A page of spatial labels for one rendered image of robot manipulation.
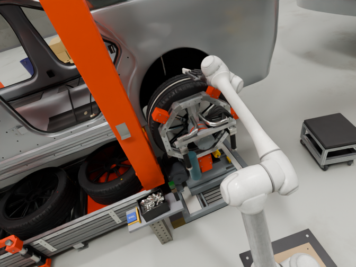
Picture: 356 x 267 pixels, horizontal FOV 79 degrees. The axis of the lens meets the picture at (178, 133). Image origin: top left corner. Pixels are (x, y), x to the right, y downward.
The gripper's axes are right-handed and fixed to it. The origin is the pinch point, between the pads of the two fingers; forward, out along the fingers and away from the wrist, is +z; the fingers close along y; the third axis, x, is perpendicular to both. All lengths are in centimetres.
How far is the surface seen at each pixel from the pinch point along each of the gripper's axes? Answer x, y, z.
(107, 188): -85, -72, 38
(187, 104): -17.0, -10.1, -8.0
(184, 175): -95, -14, 4
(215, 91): -13.9, 8.3, -16.7
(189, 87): -10.0, -1.2, -2.7
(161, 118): -22.4, -27.3, 0.1
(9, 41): -142, 44, 1351
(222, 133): -53, 15, -18
